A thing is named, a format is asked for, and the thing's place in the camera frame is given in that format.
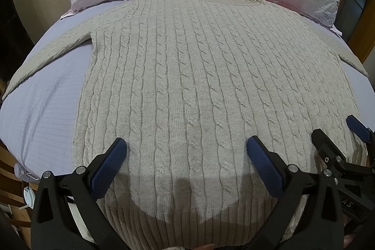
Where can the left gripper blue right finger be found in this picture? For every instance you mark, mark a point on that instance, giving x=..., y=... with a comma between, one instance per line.
x=275, y=174

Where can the white plastic item bedside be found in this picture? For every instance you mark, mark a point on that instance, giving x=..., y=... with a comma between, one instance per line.
x=28, y=194

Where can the wooden glass-panel door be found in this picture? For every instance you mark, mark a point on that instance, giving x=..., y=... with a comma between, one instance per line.
x=355, y=19

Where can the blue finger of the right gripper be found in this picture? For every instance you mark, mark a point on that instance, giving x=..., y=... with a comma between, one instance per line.
x=365, y=134
x=332, y=157

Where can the beige cable-knit sweater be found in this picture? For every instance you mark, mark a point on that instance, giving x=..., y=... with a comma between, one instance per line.
x=185, y=83

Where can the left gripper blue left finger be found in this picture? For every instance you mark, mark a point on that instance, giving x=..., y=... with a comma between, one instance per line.
x=100, y=173

